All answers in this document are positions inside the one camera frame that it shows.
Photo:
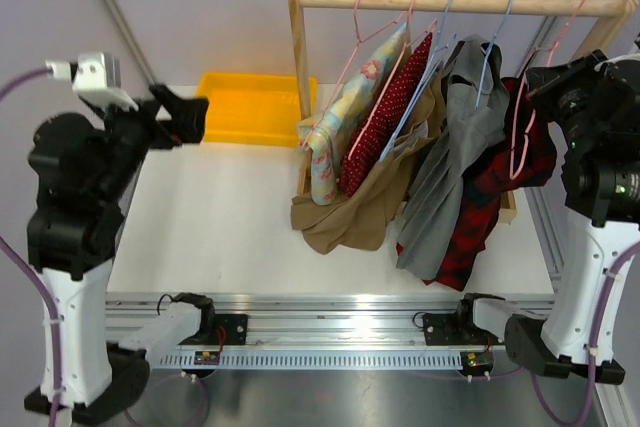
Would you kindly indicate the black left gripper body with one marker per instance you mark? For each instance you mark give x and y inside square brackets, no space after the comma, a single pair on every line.
[142,130]

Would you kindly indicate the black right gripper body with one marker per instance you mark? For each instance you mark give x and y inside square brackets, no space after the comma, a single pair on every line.
[567,103]

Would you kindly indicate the grey skirt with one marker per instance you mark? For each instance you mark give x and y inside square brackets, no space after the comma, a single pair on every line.
[435,196]

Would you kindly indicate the red black plaid skirt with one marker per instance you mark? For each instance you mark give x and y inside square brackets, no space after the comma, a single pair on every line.
[499,170]

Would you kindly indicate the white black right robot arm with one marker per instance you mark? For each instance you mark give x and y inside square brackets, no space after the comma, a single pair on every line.
[600,175]

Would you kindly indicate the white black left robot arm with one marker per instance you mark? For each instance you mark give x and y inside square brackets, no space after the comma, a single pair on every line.
[83,172]

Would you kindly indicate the red white polka-dot skirt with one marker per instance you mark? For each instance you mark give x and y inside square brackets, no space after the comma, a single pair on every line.
[370,140]

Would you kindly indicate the pastel floral skirt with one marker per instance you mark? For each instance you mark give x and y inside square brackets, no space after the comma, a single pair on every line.
[329,134]

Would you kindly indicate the tan brown skirt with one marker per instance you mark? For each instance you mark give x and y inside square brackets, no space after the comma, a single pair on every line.
[360,221]

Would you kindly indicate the yellow plastic tray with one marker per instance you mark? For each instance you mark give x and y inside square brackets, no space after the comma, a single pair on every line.
[249,108]

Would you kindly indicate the wooden clothes rack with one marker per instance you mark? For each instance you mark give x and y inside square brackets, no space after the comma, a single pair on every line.
[611,16]

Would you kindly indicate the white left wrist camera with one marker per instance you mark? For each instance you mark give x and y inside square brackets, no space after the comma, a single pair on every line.
[96,79]

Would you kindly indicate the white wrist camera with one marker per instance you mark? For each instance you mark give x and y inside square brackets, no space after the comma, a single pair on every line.
[633,55]
[96,79]

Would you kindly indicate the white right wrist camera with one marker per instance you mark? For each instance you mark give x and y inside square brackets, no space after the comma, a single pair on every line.
[633,55]

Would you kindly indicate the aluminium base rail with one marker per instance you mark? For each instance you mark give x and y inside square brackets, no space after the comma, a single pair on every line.
[326,332]

